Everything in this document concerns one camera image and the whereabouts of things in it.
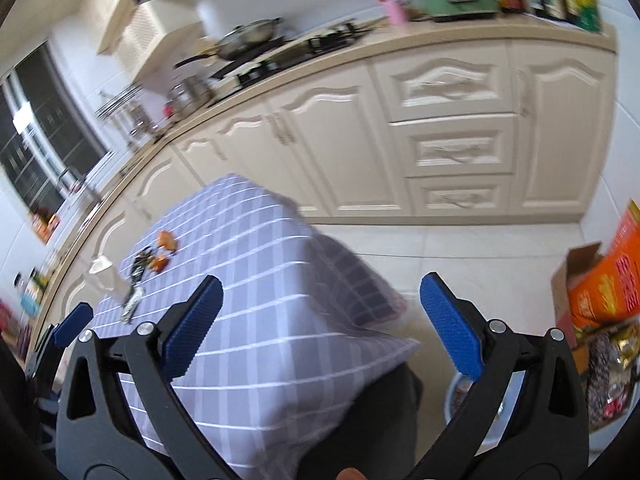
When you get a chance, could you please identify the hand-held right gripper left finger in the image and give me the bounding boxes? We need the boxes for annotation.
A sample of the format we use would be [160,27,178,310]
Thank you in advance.
[55,275,241,480]

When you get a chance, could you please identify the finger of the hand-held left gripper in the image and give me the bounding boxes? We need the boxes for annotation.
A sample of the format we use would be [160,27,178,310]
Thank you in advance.
[30,304,95,377]

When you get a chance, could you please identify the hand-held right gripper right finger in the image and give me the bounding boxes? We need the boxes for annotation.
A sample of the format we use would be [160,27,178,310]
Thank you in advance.
[407,272,591,480]

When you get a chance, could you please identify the white paper bag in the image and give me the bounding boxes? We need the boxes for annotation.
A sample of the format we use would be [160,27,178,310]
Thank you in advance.
[85,256,132,306]

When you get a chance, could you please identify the white trash bin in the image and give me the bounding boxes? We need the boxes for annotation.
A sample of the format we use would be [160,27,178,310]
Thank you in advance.
[447,372,501,456]

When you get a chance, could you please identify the clear wrapper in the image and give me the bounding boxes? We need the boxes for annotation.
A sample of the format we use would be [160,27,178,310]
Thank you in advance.
[120,287,146,323]

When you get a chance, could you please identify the blue checked tablecloth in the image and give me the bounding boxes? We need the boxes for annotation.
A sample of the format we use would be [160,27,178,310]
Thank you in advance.
[90,174,423,480]

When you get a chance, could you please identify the orange detergent bottle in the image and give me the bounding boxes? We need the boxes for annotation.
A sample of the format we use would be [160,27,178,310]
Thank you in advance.
[31,212,61,243]

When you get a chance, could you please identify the cardboard box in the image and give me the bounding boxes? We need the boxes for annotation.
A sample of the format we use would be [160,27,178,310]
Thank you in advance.
[550,242,606,351]

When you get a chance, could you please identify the orange package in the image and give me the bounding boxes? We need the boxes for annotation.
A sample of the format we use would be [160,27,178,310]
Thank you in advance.
[567,200,640,331]

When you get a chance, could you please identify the gold and dark packages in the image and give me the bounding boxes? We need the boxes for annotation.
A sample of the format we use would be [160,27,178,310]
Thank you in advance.
[575,322,640,433]

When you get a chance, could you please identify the dark sliding window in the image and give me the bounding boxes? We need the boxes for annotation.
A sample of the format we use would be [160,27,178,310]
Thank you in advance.
[0,40,113,216]

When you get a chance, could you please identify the cream base cabinets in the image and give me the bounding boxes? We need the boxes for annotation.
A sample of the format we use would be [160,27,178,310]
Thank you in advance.
[30,37,618,331]

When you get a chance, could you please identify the steel stock pot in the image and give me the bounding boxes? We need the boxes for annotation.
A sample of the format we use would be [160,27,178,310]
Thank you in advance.
[170,76,213,113]

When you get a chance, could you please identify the steel wok with lid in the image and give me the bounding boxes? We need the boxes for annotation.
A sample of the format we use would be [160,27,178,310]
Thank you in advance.
[172,17,283,68]

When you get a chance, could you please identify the black gas stove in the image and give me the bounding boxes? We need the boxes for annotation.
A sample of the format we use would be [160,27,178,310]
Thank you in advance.
[207,20,373,93]

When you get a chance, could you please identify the wall utensil rack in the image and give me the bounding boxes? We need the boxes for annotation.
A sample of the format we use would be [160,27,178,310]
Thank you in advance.
[95,85,146,118]

